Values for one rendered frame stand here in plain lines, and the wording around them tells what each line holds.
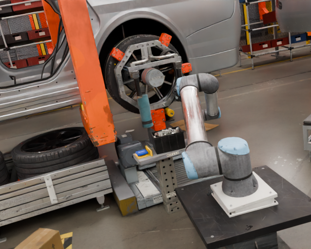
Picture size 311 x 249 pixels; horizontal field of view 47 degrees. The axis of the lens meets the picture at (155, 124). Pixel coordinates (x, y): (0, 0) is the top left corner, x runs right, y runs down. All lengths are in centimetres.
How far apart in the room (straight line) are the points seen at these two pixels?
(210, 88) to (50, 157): 125
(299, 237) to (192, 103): 96
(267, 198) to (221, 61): 170
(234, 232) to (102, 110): 122
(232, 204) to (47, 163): 143
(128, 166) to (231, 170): 113
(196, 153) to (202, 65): 150
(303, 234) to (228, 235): 64
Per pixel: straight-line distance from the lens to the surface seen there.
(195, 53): 320
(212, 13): 327
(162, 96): 308
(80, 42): 242
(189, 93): 218
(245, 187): 191
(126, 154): 275
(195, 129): 198
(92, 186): 271
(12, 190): 272
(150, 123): 285
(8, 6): 661
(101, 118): 249
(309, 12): 480
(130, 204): 263
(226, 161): 184
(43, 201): 272
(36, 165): 278
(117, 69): 284
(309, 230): 231
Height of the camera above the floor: 130
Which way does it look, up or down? 16 degrees down
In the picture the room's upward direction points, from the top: 11 degrees counter-clockwise
